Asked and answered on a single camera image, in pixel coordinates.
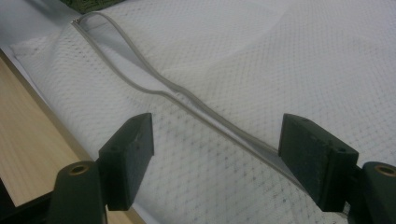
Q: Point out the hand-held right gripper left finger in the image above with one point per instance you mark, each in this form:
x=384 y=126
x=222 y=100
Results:
x=126 y=161

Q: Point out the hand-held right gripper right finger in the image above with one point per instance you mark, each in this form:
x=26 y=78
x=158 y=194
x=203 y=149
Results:
x=317 y=161

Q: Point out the white mesh laundry bag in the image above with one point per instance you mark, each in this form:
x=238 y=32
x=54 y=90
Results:
x=249 y=62

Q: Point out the green woven basket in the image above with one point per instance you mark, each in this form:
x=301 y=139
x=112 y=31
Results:
x=90 y=4

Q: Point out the white table sheet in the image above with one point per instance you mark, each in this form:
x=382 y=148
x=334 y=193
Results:
x=25 y=18

